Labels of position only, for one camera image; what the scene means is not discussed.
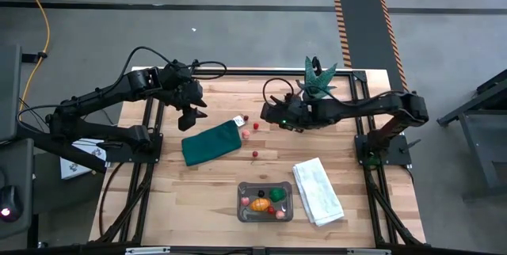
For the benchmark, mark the dark green cloth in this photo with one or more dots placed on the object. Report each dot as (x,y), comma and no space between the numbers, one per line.
(212,144)

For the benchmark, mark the silver metal bracket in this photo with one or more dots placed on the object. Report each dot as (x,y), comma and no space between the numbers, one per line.
(368,252)
(146,251)

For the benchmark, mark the grey side desk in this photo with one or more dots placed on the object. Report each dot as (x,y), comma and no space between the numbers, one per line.
(16,160)

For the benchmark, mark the green succulent in white pot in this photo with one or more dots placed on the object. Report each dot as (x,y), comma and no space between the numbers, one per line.
(317,81)

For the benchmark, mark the black computer mouse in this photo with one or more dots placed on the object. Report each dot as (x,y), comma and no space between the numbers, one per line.
(10,203)

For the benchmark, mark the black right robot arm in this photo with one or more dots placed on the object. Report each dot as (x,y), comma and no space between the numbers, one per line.
(356,108)

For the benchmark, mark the bright red toy cherry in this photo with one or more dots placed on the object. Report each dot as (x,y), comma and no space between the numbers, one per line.
(271,210)

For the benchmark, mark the dark grey metal stand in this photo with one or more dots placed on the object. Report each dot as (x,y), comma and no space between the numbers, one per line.
(475,136)

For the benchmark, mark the orange toy pumpkin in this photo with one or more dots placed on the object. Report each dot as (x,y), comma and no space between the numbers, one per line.
(260,204)

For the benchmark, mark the black aluminium table frame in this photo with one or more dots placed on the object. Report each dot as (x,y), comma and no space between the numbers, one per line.
(257,72)

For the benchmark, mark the black clamp lever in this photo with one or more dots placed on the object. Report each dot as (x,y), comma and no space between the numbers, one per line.
(410,145)
(109,144)

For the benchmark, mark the black orange-striped floor mat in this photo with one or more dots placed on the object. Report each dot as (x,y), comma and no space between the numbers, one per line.
(368,49)

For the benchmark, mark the black toy berry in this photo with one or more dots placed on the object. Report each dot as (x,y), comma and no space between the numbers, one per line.
(261,193)

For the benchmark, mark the white printed booklet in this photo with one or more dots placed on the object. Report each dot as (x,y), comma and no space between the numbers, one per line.
(75,166)

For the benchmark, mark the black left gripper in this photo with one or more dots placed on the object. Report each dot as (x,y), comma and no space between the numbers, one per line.
(180,84)

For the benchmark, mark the white handwritten label card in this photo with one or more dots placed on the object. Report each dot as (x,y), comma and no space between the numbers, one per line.
(239,121)

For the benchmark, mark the black frame clamp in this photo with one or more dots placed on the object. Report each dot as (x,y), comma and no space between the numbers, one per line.
(315,64)

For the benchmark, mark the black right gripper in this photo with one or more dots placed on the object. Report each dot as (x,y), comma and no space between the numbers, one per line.
(289,112)

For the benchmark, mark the black diagonal beam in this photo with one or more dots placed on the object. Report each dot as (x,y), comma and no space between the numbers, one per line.
(59,154)

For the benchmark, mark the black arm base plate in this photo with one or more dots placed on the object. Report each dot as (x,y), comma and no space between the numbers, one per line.
(396,157)
(126,156)

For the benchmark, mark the green toy bell pepper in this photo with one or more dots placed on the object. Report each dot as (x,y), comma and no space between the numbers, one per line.
(277,195)

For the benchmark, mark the grey translucent plastic container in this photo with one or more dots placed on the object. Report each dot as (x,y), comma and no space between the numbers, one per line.
(247,216)

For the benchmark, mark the white folded towel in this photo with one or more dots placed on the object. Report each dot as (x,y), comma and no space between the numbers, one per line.
(317,191)

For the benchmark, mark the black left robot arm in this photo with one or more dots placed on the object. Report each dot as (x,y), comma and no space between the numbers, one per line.
(99,92)

